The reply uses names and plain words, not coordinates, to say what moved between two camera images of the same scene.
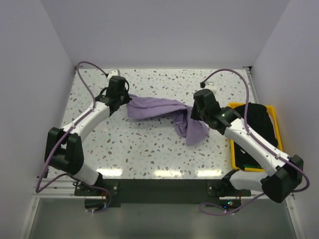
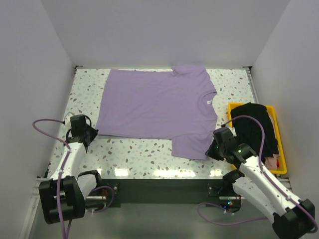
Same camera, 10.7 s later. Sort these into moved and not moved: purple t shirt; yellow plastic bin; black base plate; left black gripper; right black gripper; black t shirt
Moved: purple t shirt; left black gripper; right black gripper
Not moved: yellow plastic bin; black t shirt; black base plate
